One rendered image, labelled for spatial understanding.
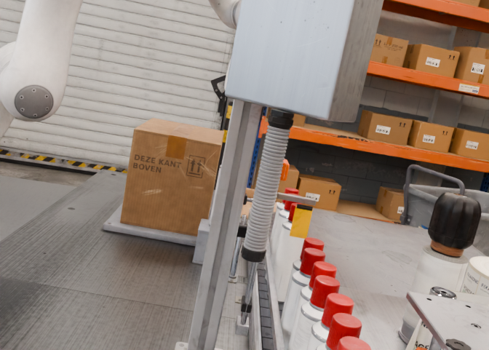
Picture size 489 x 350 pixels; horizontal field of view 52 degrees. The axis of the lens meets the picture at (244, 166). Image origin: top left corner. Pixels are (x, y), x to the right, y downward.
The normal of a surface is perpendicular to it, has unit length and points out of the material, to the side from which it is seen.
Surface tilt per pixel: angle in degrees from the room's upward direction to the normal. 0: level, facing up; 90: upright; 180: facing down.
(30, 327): 0
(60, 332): 0
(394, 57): 91
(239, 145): 90
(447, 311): 0
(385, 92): 90
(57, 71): 80
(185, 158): 90
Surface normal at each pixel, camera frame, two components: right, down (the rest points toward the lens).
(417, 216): -0.89, -0.02
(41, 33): 0.33, 0.18
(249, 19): -0.56, 0.05
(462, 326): 0.19, -0.96
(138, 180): 0.01, 0.19
